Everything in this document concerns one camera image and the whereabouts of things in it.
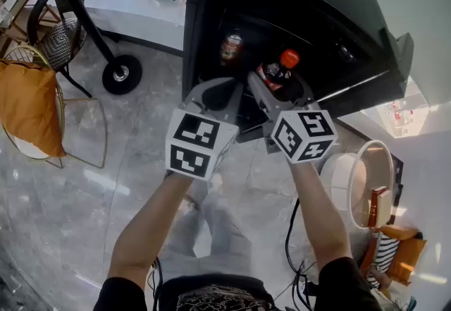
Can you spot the red book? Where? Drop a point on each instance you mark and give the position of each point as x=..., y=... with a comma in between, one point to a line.
x=372, y=207

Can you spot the orange cushion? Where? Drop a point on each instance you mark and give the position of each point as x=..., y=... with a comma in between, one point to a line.
x=28, y=105

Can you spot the clear red-label bottle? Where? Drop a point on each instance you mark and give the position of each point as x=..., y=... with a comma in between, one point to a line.
x=407, y=112
x=393, y=114

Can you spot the person's left forearm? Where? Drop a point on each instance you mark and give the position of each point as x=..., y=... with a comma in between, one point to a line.
x=148, y=232

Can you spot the orange armchair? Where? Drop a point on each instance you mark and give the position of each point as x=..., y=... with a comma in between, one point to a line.
x=408, y=256

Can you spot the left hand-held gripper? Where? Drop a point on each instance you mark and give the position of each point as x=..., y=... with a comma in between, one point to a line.
x=197, y=147

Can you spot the cola bottle red cap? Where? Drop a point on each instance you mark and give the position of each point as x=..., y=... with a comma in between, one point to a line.
x=278, y=73

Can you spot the person's right forearm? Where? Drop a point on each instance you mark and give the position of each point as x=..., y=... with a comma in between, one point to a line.
x=320, y=214

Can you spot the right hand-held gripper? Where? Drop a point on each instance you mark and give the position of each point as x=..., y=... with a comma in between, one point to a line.
x=303, y=137

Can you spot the dark wicker chair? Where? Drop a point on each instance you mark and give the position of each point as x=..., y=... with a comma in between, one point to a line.
x=63, y=41

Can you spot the person's grey trousers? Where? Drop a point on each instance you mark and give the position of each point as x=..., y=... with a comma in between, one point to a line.
x=218, y=232

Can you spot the person's right white shoe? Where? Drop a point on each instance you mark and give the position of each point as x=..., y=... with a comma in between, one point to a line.
x=215, y=182

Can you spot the wooden shelf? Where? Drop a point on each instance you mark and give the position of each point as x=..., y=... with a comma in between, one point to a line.
x=21, y=20

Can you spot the white round tub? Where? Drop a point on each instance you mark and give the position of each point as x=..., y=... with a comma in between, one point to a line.
x=334, y=172

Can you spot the orange drink can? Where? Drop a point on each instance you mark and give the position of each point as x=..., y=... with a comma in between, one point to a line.
x=231, y=48

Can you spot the white window ledge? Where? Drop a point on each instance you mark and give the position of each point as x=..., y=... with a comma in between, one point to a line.
x=141, y=17

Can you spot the person's black printed t-shirt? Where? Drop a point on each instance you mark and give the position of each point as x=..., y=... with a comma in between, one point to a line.
x=218, y=297

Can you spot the cream book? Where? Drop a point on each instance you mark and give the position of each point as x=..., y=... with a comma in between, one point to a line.
x=384, y=207

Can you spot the black coat rack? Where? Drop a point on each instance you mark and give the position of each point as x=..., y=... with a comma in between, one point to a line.
x=134, y=82

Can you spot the striped cushion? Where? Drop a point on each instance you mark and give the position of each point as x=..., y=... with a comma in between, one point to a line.
x=385, y=256

